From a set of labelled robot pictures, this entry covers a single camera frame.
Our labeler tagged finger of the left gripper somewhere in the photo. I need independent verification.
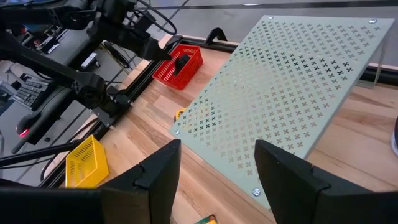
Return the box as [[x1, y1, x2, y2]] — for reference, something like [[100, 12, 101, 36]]
[[143, 36, 173, 62]]

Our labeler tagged green perforated metal shelf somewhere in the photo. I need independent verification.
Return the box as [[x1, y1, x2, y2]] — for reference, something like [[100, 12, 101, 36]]
[[169, 14, 396, 215]]

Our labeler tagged yellow plastic basket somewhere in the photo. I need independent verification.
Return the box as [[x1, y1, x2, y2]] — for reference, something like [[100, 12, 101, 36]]
[[65, 134, 110, 189]]

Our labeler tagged black computer mouse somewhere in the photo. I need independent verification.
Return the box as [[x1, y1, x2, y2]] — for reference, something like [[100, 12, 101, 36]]
[[16, 110, 42, 138]]

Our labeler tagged red plastic basket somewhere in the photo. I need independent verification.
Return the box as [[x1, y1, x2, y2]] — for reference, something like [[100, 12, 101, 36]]
[[152, 44, 204, 91]]

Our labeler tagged black keyboard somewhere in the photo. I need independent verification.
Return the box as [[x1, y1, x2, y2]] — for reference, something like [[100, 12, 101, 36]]
[[11, 73, 52, 111]]

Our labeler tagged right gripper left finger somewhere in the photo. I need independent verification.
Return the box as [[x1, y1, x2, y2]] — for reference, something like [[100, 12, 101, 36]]
[[99, 139, 182, 224]]

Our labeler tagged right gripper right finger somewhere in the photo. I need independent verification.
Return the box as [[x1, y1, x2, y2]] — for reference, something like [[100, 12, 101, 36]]
[[254, 139, 332, 224]]

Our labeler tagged black frame bracket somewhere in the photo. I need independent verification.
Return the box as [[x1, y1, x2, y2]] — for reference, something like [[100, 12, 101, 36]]
[[204, 27, 228, 45]]

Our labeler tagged white cylindrical cup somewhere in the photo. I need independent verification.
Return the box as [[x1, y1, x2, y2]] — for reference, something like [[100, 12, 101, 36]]
[[391, 116, 398, 157]]

